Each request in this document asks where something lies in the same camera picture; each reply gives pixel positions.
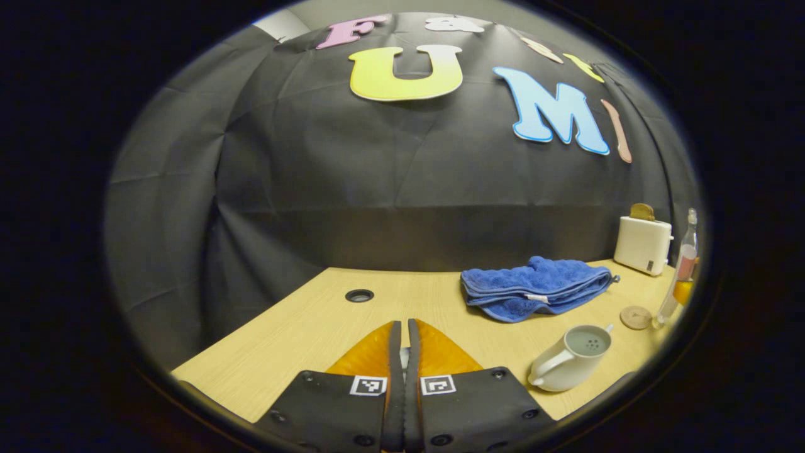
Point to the round wooden coaster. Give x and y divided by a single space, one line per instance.
635 318

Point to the black backdrop cloth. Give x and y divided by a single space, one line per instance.
377 176

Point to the brown bread slice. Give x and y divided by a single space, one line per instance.
643 212

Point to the white ceramic teacup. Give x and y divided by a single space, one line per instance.
566 365

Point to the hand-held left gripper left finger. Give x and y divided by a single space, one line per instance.
333 415

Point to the white teacup lid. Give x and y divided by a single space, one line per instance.
404 357

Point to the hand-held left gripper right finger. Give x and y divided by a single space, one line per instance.
478 412

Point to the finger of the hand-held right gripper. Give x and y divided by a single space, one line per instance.
684 292

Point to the black table grommet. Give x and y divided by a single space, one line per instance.
359 296

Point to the white toaster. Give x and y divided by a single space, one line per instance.
641 245

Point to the blue folded towel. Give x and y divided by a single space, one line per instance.
534 286

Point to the clear water bottle pink label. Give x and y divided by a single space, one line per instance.
682 264

